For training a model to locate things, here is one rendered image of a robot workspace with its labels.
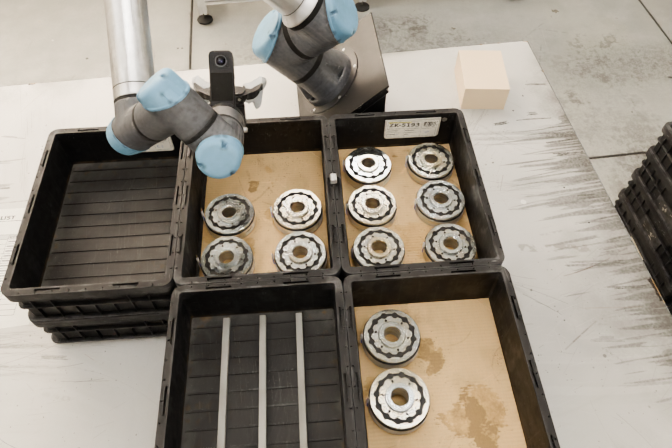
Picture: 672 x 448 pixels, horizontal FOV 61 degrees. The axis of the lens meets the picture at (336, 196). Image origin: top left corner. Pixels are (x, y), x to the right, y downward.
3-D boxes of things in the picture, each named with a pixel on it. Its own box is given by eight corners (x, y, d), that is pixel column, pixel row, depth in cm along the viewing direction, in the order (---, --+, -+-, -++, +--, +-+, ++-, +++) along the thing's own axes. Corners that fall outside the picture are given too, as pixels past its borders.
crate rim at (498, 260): (327, 122, 126) (327, 114, 124) (459, 115, 128) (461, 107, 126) (341, 281, 103) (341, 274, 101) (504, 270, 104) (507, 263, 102)
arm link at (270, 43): (289, 50, 146) (248, 20, 137) (326, 28, 137) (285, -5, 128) (282, 88, 140) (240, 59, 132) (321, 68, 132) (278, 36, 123)
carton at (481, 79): (454, 70, 167) (458, 50, 161) (494, 70, 167) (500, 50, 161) (460, 108, 158) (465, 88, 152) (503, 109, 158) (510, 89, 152)
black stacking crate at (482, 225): (328, 150, 134) (328, 116, 125) (452, 144, 135) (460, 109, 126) (342, 303, 110) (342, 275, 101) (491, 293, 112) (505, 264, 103)
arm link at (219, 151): (216, 128, 89) (253, 164, 93) (220, 101, 98) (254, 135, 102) (180, 157, 91) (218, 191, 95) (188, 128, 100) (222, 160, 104)
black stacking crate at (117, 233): (71, 165, 131) (51, 131, 122) (199, 158, 133) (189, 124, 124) (28, 324, 108) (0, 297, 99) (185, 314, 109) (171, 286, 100)
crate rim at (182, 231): (192, 129, 125) (190, 121, 123) (327, 122, 126) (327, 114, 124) (175, 291, 101) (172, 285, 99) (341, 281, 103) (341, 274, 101)
